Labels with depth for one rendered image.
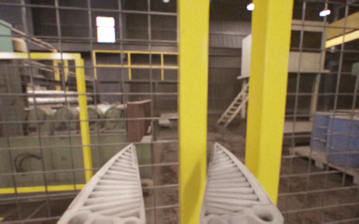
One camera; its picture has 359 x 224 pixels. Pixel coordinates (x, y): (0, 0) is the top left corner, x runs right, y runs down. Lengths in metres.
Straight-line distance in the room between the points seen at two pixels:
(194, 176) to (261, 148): 0.15
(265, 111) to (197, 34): 0.19
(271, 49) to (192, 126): 0.20
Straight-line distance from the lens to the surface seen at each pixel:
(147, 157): 2.17
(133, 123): 1.92
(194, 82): 0.24
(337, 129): 3.71
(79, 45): 12.19
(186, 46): 0.25
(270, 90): 0.31
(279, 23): 0.34
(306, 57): 9.39
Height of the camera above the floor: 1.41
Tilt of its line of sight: 6 degrees down
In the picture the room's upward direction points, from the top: straight up
